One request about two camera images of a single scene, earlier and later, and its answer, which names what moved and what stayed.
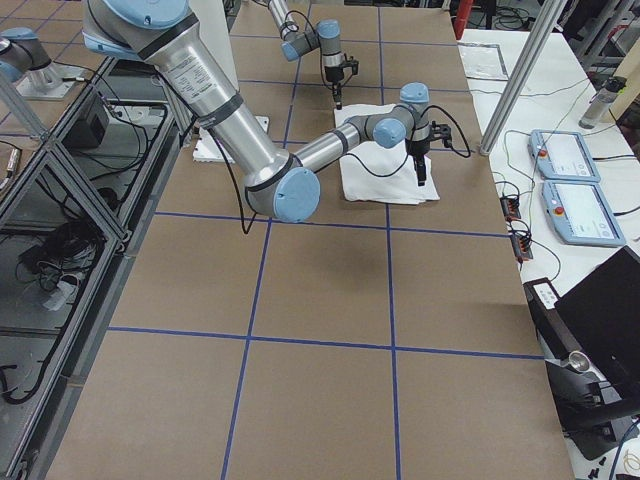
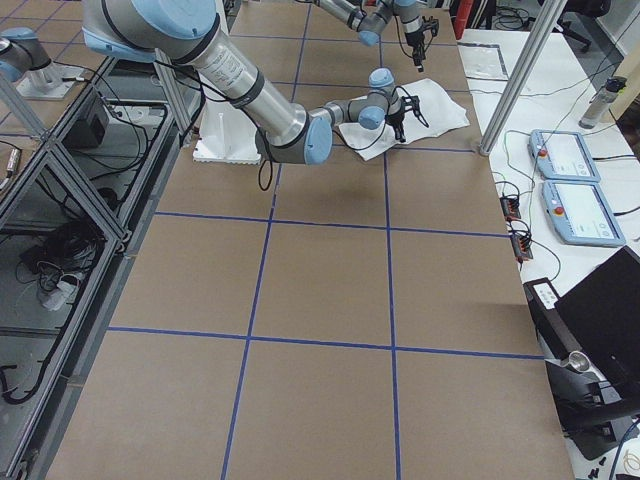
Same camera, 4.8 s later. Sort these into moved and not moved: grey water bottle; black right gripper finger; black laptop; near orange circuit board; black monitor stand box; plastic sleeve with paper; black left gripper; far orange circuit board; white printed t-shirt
Moved: black right gripper finger; white printed t-shirt; black left gripper
Not moved: black monitor stand box; grey water bottle; near orange circuit board; far orange circuit board; black laptop; plastic sleeve with paper
